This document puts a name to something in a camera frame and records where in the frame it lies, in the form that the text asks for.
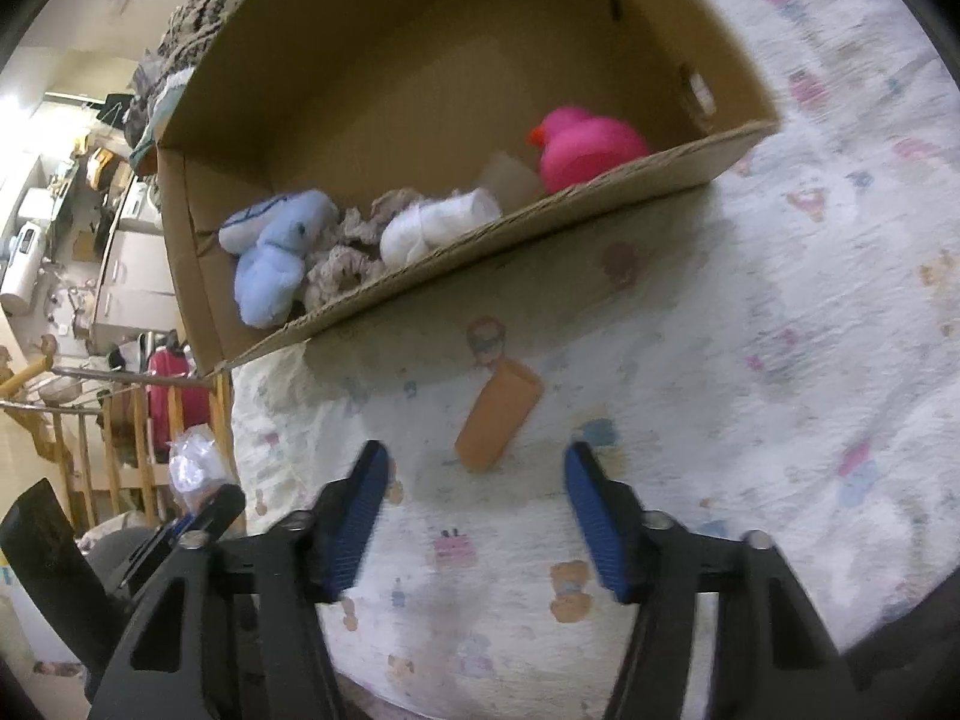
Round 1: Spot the light blue plush toy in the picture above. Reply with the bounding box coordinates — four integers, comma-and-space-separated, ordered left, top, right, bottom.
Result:
218, 188, 338, 330

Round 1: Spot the yellow wooden chair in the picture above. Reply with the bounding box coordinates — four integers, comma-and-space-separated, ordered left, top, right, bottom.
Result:
2, 356, 233, 535

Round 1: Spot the beige fabric scrunchie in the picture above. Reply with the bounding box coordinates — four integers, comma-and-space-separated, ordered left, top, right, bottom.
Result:
298, 188, 425, 310

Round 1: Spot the pink rubber duck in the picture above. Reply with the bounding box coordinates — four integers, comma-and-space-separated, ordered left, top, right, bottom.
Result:
527, 106, 652, 193

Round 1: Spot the white towel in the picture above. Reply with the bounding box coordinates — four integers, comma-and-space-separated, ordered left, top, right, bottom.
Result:
379, 187, 501, 270

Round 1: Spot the clear plastic bag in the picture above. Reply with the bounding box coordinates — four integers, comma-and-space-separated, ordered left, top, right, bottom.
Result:
169, 424, 231, 514

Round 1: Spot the orange cylindrical tube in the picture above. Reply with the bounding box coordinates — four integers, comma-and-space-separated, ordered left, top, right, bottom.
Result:
454, 358, 544, 473

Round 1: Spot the knitted patterned sweater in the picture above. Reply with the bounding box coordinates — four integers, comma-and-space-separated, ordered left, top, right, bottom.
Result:
124, 0, 244, 153

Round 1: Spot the brown cardboard box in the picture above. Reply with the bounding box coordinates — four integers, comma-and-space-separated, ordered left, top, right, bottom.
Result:
158, 0, 779, 372

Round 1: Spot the white kitchen cabinet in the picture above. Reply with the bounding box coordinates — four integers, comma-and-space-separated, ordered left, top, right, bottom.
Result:
91, 177, 179, 355

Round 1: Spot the white patterned bed quilt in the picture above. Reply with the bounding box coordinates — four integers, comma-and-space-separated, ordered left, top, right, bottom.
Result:
233, 0, 958, 718

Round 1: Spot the red suitcase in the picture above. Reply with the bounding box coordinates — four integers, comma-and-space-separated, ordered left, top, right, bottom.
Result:
145, 346, 214, 455

